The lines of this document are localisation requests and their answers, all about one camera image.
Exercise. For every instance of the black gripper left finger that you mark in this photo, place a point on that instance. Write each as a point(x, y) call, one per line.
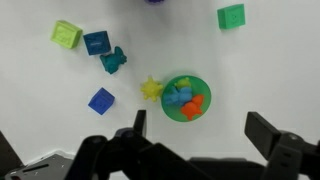
point(100, 153)

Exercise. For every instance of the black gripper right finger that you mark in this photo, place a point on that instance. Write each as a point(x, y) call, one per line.
point(283, 153)

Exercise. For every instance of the orange toy animal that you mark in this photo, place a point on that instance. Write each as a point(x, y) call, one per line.
point(192, 107)

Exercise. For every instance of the yellow spiky toy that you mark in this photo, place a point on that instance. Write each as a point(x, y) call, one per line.
point(151, 88)

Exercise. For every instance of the teal toy animal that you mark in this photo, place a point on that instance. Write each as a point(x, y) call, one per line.
point(112, 60)

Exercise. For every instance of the blue toy animal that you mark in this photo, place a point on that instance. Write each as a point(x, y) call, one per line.
point(177, 97)

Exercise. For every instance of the green plastic bowl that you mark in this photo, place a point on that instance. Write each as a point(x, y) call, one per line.
point(204, 90)

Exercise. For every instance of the yellow-green toy animal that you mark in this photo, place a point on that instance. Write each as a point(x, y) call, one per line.
point(182, 82)

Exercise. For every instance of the dark blue toy cube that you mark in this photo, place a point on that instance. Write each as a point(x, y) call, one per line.
point(96, 42)

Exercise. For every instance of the lime green toy cube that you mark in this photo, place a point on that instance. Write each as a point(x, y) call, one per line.
point(66, 34)

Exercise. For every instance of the grey metal plate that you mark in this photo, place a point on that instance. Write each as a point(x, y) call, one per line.
point(43, 166)

